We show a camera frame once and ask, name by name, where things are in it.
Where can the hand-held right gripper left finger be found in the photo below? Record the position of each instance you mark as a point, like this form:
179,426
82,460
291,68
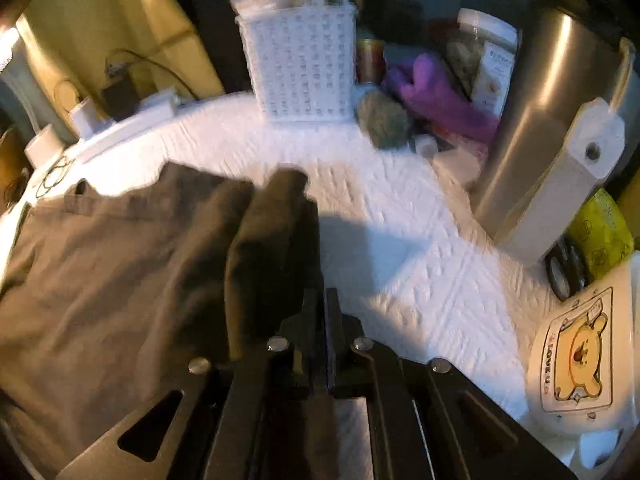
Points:
310,340

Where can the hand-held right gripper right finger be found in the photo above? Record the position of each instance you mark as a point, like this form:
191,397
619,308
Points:
335,345

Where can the brown t-shirt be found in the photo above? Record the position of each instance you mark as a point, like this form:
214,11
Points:
115,270

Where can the small white bottle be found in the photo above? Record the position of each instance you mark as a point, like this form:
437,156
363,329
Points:
426,145

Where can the fuzzy grey-green ball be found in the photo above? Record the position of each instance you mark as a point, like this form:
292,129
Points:
382,120

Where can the white bear print mug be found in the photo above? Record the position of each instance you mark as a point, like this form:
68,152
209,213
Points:
580,350

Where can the purple cloth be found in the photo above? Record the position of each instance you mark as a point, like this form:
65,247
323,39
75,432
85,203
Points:
440,95

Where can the white plastic basket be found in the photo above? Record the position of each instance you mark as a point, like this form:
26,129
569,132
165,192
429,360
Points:
300,60

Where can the white power strip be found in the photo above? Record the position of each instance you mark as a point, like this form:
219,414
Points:
135,120

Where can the red can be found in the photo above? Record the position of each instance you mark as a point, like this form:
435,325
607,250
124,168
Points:
371,60

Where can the yellow plastic bag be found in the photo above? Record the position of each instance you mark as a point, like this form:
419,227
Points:
602,232

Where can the black charger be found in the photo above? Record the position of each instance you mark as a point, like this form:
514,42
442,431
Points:
120,100

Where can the stainless steel tumbler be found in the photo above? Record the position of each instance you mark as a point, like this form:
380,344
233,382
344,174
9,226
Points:
545,110

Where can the white charger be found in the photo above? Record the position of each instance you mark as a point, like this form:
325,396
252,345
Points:
84,116

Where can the glass jar with white lid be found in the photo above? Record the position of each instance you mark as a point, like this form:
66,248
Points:
487,55

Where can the white desk lamp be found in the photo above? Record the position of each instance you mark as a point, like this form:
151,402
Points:
42,147

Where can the yellow curtain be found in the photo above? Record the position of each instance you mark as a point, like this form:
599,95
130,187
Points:
100,20

